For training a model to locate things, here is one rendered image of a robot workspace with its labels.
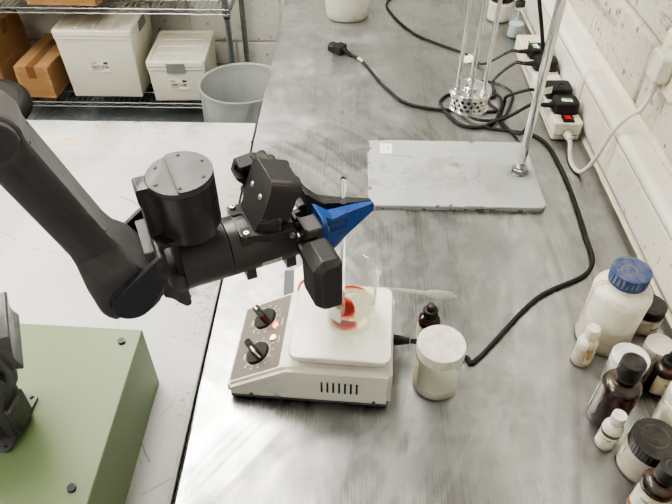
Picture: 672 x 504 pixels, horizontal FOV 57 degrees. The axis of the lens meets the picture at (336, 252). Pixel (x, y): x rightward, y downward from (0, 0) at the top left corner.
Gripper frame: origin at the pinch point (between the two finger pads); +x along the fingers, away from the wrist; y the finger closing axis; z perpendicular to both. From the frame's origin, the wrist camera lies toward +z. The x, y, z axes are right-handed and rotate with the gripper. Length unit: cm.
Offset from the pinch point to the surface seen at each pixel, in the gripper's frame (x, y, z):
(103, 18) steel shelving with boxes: -7, 243, -70
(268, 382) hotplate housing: -10.5, -1.4, -21.6
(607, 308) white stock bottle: 31.1, -11.0, -17.9
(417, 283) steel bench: 16.2, 9.2, -26.2
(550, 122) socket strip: 60, 35, -24
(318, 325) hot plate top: -3.0, 0.7, -17.1
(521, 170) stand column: 45, 24, -24
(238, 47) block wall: 52, 246, -96
